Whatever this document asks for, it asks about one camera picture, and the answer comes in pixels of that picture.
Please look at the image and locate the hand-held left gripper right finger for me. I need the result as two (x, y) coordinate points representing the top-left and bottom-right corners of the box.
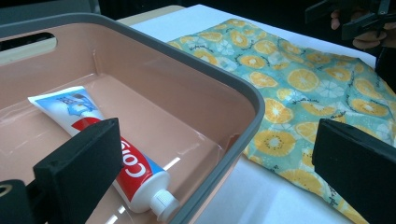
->
(312, 118), (396, 224)

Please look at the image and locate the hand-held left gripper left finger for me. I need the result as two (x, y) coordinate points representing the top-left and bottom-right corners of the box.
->
(26, 117), (124, 224)

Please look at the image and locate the red white blue toothpaste tube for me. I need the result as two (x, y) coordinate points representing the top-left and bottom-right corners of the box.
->
(27, 86), (181, 222)

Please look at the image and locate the citrus print cloth bag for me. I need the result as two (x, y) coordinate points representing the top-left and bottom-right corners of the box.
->
(167, 18), (396, 224)

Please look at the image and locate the pink basket with grey rim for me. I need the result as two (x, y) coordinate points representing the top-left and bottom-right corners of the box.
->
(0, 12), (266, 224)

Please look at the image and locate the white table board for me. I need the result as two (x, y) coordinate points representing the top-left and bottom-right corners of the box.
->
(130, 3), (377, 224)

